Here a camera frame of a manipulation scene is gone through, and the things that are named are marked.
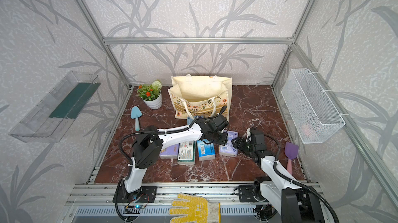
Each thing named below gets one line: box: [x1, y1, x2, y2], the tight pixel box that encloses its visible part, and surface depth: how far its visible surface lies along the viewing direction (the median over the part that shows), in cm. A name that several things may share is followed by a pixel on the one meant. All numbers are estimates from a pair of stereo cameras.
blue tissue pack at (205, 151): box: [196, 139, 216, 162], surface depth 84 cm
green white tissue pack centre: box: [177, 140, 196, 166], surface depth 84 cm
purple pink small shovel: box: [284, 141, 300, 176], surface depth 89 cm
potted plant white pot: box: [140, 90, 163, 110], surface depth 103 cm
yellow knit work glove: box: [168, 192, 221, 223], surface depth 71 cm
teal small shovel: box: [130, 106, 143, 132], surface depth 106 cm
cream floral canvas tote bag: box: [167, 74, 233, 121], surface depth 90 cm
